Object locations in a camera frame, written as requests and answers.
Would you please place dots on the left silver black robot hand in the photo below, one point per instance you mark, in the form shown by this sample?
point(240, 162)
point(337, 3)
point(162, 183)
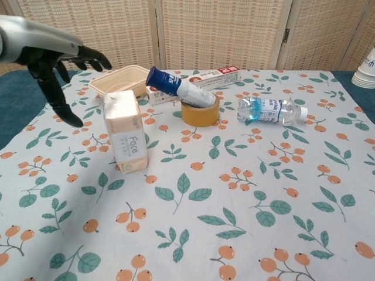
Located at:
point(35, 38)

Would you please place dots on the face tissue pack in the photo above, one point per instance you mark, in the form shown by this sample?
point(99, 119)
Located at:
point(126, 134)

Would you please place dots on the beige food tray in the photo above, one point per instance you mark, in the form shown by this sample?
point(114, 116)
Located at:
point(120, 79)

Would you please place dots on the blue white bottle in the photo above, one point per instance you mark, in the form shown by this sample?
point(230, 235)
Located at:
point(175, 85)

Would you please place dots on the brown packing tape roll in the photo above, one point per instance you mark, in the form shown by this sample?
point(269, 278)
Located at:
point(199, 117)

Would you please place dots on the bamboo folding screen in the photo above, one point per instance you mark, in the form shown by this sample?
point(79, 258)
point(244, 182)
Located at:
point(219, 32)

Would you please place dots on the long red white carton box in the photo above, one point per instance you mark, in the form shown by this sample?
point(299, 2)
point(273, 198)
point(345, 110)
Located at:
point(216, 77)

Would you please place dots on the floral leaf print tablecloth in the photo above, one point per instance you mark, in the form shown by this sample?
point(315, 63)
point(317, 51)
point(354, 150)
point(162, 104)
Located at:
point(205, 190)

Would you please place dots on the clear plastic water bottle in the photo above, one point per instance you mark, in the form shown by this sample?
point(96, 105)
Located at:
point(269, 111)

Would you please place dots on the stack of white paper cups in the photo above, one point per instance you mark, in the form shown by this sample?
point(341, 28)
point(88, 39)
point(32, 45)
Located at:
point(366, 76)

